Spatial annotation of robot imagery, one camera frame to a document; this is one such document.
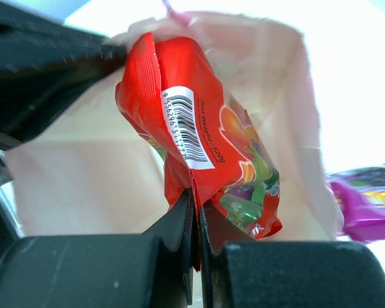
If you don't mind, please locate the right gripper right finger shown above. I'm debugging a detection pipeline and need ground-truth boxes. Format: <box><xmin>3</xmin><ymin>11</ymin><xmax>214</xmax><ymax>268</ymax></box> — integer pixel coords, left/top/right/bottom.
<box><xmin>200</xmin><ymin>205</ymin><xmax>385</xmax><ymax>307</ymax></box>

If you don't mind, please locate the pink and tan paper bag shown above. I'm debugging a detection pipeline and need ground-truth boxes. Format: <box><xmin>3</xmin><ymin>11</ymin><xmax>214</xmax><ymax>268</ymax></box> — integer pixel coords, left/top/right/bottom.
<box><xmin>4</xmin><ymin>11</ymin><xmax>343</xmax><ymax>241</ymax></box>

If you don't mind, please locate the magenta snack pack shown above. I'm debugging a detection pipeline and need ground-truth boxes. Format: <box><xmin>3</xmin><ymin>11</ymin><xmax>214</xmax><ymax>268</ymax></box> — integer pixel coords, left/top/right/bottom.
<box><xmin>328</xmin><ymin>164</ymin><xmax>385</xmax><ymax>243</ymax></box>

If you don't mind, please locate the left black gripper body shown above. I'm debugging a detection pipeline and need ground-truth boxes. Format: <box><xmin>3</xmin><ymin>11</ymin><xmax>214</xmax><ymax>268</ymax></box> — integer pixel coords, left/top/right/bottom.
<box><xmin>0</xmin><ymin>1</ymin><xmax>127</xmax><ymax>241</ymax></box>

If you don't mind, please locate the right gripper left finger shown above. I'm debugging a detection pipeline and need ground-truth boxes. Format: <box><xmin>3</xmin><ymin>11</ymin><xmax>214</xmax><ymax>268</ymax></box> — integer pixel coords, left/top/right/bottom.
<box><xmin>0</xmin><ymin>190</ymin><xmax>194</xmax><ymax>307</ymax></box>

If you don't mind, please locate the red snack pack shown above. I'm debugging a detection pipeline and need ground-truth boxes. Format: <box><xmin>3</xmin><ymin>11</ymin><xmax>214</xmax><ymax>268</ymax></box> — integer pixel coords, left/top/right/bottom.
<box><xmin>115</xmin><ymin>31</ymin><xmax>283</xmax><ymax>272</ymax></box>

